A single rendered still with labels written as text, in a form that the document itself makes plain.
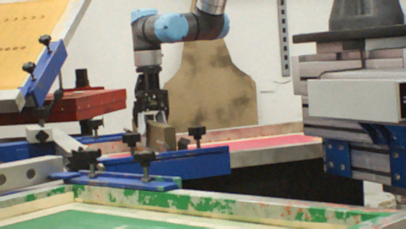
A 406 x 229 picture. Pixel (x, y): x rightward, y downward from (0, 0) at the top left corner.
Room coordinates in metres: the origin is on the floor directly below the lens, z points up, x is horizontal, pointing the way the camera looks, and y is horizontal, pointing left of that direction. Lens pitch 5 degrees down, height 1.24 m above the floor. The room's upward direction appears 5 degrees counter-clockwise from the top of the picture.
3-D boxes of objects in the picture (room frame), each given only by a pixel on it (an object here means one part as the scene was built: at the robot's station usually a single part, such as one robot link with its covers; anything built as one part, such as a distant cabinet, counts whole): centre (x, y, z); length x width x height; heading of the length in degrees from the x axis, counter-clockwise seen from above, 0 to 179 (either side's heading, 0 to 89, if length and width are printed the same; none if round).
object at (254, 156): (2.19, -0.06, 0.97); 0.79 x 0.58 x 0.04; 106
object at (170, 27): (2.04, 0.06, 1.30); 0.11 x 0.11 x 0.08; 34
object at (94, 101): (3.28, 0.61, 1.06); 0.61 x 0.46 x 0.12; 166
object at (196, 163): (1.86, 0.09, 0.97); 0.30 x 0.05 x 0.07; 106
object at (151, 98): (2.11, 0.13, 1.15); 0.09 x 0.08 x 0.12; 16
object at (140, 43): (2.11, 0.13, 1.31); 0.09 x 0.08 x 0.11; 34
